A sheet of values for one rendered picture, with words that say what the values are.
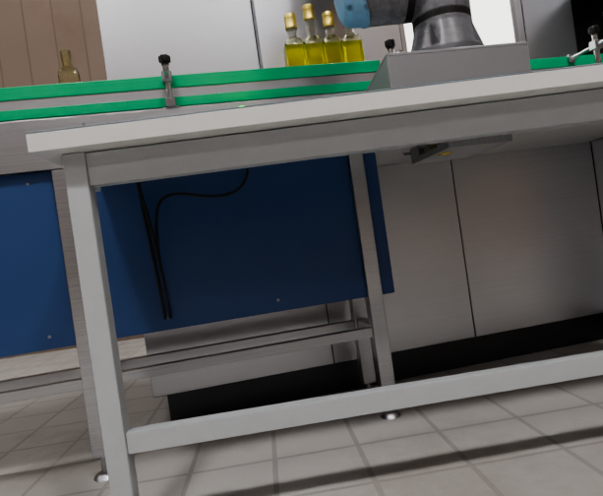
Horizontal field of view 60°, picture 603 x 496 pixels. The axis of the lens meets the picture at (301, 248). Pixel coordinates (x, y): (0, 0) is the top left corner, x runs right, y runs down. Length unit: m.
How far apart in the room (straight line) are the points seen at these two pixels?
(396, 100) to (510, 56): 0.23
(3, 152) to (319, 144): 0.77
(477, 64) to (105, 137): 0.68
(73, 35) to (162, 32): 2.56
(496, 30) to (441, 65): 1.02
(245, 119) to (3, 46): 3.59
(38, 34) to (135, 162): 3.42
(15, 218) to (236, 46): 0.84
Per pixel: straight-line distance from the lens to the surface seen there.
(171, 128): 0.96
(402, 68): 1.01
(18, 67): 4.36
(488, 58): 1.07
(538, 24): 2.17
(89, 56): 4.22
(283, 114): 0.95
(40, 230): 1.40
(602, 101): 1.20
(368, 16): 1.12
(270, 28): 1.77
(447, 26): 1.11
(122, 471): 1.07
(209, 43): 1.76
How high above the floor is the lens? 0.49
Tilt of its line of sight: level
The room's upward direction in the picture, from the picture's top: 8 degrees counter-clockwise
